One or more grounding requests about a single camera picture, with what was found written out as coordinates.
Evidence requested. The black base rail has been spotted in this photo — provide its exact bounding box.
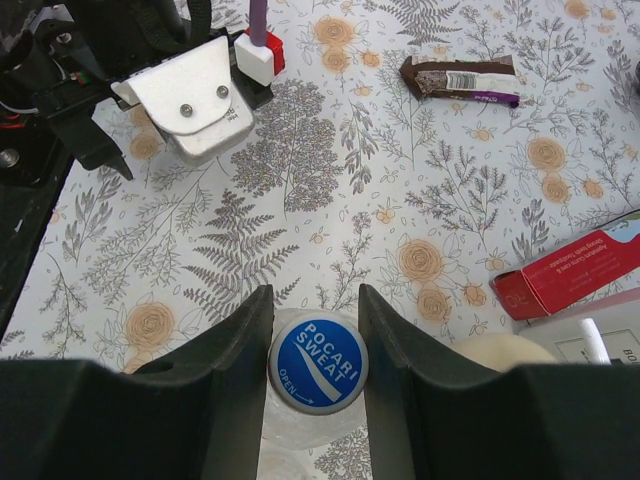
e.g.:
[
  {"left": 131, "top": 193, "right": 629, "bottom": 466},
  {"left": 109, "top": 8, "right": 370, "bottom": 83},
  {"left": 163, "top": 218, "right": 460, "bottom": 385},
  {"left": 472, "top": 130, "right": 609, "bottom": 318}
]
[{"left": 1, "top": 127, "right": 73, "bottom": 331}]

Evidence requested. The blue bottle cap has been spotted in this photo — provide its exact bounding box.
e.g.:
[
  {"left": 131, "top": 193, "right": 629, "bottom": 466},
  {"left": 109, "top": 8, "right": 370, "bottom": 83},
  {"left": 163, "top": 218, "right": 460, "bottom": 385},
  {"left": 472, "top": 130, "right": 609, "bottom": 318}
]
[{"left": 267, "top": 309, "right": 369, "bottom": 416}]

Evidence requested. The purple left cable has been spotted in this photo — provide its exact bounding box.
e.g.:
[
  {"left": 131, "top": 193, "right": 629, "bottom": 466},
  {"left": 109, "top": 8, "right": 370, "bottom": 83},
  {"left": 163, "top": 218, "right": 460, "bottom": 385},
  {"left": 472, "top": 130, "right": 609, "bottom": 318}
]
[{"left": 233, "top": 0, "right": 286, "bottom": 86}]

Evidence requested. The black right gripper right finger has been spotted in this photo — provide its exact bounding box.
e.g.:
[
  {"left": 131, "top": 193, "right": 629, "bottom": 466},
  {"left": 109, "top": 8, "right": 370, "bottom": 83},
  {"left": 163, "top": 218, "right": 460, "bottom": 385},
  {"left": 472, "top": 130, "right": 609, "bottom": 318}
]
[{"left": 358, "top": 284, "right": 639, "bottom": 479}]

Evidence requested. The clear plastic bottle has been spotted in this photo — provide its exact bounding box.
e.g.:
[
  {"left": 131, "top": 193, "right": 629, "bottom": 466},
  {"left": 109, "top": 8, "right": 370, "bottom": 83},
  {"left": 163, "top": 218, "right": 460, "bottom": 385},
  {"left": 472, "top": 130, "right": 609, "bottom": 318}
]
[
  {"left": 262, "top": 309, "right": 365, "bottom": 450},
  {"left": 256, "top": 449, "right": 309, "bottom": 480}
]

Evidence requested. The white bottle black cap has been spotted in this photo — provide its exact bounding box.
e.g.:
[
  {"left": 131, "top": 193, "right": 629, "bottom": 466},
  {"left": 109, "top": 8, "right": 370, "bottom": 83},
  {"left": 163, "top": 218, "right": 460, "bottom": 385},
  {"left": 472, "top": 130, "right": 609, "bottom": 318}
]
[{"left": 519, "top": 288, "right": 639, "bottom": 365}]

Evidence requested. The beige pump lotion bottle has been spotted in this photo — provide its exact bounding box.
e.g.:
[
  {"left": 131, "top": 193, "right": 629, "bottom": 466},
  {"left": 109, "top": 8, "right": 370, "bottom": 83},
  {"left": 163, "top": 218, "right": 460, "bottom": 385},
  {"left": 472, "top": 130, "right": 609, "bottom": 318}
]
[{"left": 449, "top": 318, "right": 614, "bottom": 374}]

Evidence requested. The dark snack bar wrapper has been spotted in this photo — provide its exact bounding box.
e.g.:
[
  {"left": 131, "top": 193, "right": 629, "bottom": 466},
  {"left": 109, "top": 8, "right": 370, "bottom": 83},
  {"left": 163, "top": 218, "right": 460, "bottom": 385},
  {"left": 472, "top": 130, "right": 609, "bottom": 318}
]
[{"left": 399, "top": 55, "right": 521, "bottom": 108}]

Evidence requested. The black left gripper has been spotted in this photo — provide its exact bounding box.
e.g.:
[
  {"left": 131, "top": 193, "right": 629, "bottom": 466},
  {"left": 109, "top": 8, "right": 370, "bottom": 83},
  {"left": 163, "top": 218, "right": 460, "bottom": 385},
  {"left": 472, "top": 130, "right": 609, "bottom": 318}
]
[{"left": 1, "top": 1, "right": 229, "bottom": 181}]

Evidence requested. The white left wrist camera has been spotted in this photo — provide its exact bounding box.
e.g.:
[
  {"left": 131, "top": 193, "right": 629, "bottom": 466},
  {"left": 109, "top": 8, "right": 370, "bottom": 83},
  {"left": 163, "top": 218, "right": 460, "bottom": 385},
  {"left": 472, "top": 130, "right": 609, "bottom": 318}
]
[{"left": 110, "top": 36, "right": 255, "bottom": 166}]

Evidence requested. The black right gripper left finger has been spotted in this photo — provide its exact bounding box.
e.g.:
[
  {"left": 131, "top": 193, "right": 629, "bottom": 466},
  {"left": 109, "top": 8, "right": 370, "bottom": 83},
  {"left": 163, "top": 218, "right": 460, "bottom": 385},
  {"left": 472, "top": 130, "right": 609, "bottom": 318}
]
[{"left": 1, "top": 286, "right": 274, "bottom": 479}]

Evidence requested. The red toothpaste box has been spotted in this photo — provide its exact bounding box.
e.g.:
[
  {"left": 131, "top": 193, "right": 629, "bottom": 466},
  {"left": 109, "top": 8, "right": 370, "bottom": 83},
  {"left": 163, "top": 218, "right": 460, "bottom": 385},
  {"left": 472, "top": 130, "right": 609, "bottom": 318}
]
[{"left": 490, "top": 210, "right": 639, "bottom": 321}]

